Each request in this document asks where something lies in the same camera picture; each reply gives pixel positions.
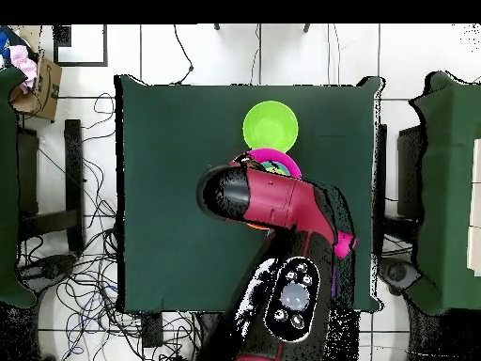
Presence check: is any large green plastic bowl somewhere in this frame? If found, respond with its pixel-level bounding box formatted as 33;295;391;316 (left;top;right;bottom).
241;100;300;154

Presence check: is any pink plastic bowl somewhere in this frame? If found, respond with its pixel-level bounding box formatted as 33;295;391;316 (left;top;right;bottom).
234;147;303;180

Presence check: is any dark green tablecloth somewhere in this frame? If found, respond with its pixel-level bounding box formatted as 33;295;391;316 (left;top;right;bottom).
114;73;385;314

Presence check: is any black floor stand base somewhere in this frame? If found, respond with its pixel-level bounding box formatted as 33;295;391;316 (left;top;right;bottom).
377;257;421;292
18;253;78;287

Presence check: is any black power strip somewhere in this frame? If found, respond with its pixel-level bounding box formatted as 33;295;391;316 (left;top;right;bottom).
141;311;163;349

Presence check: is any green covered side table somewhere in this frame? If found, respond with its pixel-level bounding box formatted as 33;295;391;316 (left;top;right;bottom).
409;71;481;317
0;66;37;309

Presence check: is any cardboard box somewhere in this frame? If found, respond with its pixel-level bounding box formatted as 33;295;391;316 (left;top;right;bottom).
9;55;63;122

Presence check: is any white panel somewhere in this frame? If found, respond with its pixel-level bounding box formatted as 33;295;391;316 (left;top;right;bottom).
466;137;481;277

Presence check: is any pink cloth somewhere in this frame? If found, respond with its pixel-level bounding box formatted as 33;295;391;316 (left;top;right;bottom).
8;44;39;94

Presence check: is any blue fabric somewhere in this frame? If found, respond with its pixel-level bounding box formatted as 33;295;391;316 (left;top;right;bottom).
0;30;13;58

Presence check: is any black floor cable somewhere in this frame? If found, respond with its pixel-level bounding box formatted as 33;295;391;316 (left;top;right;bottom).
172;24;195;86

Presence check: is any black side frame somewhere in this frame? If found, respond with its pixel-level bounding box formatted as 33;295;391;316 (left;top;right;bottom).
396;125;426;219

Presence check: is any tangle of floor cables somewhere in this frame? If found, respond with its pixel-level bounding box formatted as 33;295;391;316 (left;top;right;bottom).
14;92;200;361

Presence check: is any black leg frame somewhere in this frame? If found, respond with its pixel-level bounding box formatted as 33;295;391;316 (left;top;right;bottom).
16;118;85;253

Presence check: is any black square frame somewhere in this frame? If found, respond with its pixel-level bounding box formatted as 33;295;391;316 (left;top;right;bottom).
52;24;109;68

